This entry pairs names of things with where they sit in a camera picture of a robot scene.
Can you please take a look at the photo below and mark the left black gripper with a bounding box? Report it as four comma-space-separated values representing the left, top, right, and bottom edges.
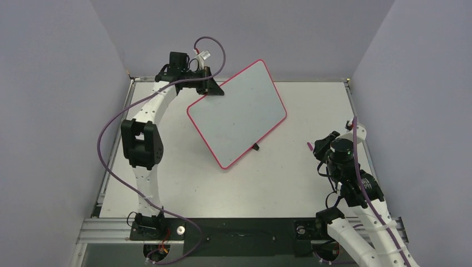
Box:
182, 66, 225, 96

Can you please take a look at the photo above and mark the pink framed whiteboard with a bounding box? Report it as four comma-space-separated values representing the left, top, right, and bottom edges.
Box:
186, 59, 287, 170

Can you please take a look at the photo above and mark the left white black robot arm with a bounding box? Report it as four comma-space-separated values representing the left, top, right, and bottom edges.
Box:
121, 51, 224, 240

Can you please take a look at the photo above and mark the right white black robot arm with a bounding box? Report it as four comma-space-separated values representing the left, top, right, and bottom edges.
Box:
312, 128, 418, 266

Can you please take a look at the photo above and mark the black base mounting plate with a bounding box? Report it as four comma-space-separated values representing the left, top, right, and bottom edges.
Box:
129, 217, 341, 261

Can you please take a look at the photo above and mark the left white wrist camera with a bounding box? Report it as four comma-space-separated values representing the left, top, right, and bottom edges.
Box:
195, 50, 211, 62

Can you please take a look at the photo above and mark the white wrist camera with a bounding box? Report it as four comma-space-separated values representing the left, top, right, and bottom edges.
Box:
343, 120, 367, 144
195, 50, 211, 62

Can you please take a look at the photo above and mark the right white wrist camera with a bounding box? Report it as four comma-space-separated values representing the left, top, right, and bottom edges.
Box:
343, 120, 367, 144

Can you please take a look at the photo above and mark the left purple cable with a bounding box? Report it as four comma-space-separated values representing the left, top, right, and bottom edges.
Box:
97, 36, 227, 266

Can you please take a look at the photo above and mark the purple cable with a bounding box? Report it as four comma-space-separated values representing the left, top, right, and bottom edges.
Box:
97, 36, 227, 266
313, 116, 413, 267

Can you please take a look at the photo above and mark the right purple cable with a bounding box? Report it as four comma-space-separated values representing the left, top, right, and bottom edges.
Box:
313, 116, 413, 267

